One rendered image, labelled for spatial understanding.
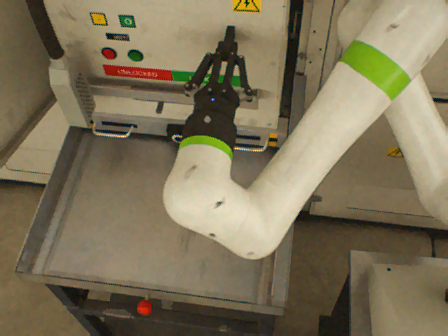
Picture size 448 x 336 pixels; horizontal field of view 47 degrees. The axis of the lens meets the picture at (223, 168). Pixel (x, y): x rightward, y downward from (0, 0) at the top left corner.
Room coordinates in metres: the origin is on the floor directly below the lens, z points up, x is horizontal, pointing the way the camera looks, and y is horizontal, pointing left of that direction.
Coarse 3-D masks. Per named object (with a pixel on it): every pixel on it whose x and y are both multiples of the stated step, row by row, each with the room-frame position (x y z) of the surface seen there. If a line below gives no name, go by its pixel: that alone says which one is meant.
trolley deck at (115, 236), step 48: (96, 144) 0.82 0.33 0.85; (144, 144) 0.81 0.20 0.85; (240, 144) 0.79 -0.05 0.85; (96, 192) 0.68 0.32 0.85; (144, 192) 0.67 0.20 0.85; (96, 240) 0.54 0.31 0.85; (144, 240) 0.54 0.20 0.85; (192, 240) 0.53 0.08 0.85; (288, 240) 0.51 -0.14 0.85; (96, 288) 0.44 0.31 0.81; (144, 288) 0.42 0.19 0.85; (192, 288) 0.41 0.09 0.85; (240, 288) 0.40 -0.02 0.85
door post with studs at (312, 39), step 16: (304, 0) 1.03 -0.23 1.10; (320, 0) 1.01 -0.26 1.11; (304, 16) 1.02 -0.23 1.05; (320, 16) 1.01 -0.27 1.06; (304, 32) 1.02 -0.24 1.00; (320, 32) 1.01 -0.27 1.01; (304, 48) 1.02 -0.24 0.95; (320, 48) 1.01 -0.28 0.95; (304, 64) 1.02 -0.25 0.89; (320, 64) 1.01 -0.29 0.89; (304, 112) 1.01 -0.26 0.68
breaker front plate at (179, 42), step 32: (64, 0) 0.87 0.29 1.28; (96, 0) 0.85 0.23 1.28; (128, 0) 0.84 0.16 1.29; (160, 0) 0.82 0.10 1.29; (192, 0) 0.81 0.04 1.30; (224, 0) 0.80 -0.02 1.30; (64, 32) 0.87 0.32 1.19; (96, 32) 0.86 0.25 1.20; (128, 32) 0.84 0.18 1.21; (160, 32) 0.83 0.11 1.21; (192, 32) 0.81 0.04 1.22; (224, 32) 0.80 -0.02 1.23; (256, 32) 0.79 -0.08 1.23; (96, 64) 0.86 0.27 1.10; (128, 64) 0.84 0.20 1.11; (160, 64) 0.83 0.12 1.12; (192, 64) 0.81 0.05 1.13; (224, 64) 0.80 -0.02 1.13; (256, 64) 0.78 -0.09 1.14; (96, 96) 0.87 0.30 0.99; (256, 96) 0.78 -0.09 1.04
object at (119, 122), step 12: (108, 120) 0.85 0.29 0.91; (120, 120) 0.84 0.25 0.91; (132, 120) 0.84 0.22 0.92; (144, 120) 0.83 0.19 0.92; (156, 120) 0.83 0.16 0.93; (168, 120) 0.82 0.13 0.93; (180, 120) 0.82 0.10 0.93; (144, 132) 0.83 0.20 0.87; (156, 132) 0.83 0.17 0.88; (240, 132) 0.78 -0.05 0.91; (252, 132) 0.77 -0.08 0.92; (276, 132) 0.76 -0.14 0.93; (252, 144) 0.77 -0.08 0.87; (276, 144) 0.76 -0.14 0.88
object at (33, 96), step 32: (0, 0) 1.00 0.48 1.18; (0, 32) 0.97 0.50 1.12; (32, 32) 1.04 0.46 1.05; (0, 64) 0.93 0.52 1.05; (32, 64) 1.01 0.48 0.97; (0, 96) 0.89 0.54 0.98; (32, 96) 0.97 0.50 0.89; (0, 128) 0.85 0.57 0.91; (32, 128) 0.89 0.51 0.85; (0, 160) 0.79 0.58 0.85
